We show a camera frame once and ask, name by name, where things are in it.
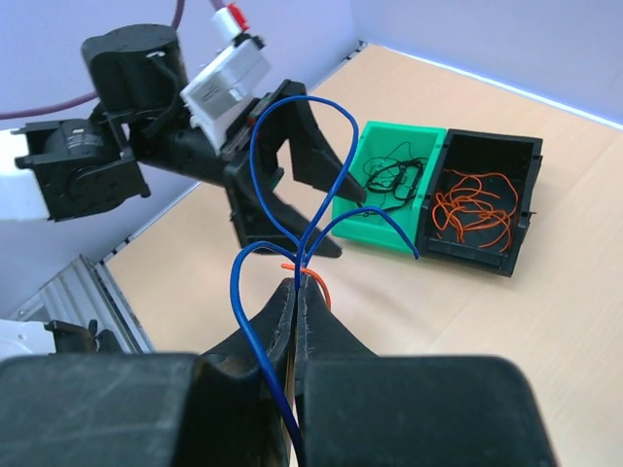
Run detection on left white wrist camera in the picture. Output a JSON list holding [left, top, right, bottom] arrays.
[[180, 39, 271, 152]]

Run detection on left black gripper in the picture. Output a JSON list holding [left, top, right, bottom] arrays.
[[82, 24, 279, 203]]

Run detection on black ribbon cable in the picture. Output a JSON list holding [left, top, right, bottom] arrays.
[[362, 143, 429, 213]]

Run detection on green plastic bin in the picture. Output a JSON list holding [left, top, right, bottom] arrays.
[[332, 121, 447, 253]]

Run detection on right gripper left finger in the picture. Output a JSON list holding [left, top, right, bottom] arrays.
[[1, 279, 298, 466]]

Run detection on aluminium rail frame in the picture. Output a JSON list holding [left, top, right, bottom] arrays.
[[8, 256, 155, 353]]

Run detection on black plastic bin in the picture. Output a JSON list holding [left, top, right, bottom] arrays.
[[416, 128, 543, 277]]

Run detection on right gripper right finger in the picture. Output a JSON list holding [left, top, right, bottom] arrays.
[[296, 278, 558, 466]]

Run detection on blue thin wire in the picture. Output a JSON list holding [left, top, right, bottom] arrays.
[[231, 95, 421, 458]]

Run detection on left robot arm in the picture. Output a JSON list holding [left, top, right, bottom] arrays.
[[9, 23, 366, 250]]

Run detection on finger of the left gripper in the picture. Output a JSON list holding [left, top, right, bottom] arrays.
[[228, 160, 345, 259], [272, 80, 366, 202]]

